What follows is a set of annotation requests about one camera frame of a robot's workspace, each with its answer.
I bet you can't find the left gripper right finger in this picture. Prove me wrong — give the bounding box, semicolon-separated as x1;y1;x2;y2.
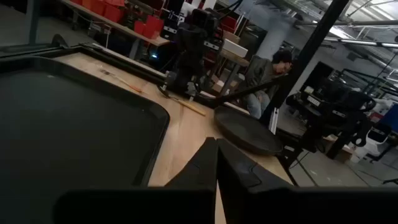
216;138;398;224

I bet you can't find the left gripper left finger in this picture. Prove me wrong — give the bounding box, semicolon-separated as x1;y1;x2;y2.
52;136;218;224

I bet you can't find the black round plate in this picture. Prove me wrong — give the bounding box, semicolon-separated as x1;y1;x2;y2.
213;105;284;157

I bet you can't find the fork with orange handle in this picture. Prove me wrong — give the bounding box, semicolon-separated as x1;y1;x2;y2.
98;68;144;94

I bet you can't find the large black serving tray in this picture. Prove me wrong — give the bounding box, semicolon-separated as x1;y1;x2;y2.
0;55;171;224

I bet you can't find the person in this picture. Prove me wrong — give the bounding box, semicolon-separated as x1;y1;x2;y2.
242;49;294;119

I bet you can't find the cardboard box on floor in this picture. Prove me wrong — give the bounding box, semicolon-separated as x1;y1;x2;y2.
322;134;356;164

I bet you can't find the black background robot station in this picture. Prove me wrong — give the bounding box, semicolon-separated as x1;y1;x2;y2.
285;61;377;160

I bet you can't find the white box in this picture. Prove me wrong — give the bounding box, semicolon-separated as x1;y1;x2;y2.
221;38;249;58

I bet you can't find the white round column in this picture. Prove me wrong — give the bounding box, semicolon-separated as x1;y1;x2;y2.
254;12;294;62

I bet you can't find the red storage bin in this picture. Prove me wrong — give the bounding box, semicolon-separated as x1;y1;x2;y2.
81;0;106;16
133;14;165;40
103;3;126;23

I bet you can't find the black diagonal frame bar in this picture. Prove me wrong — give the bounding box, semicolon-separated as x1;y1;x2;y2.
192;73;300;110

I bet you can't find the black table edge rail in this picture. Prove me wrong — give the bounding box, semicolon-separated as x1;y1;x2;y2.
0;40;169;85

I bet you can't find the black frame post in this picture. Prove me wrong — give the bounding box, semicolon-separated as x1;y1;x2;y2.
259;0;351;126

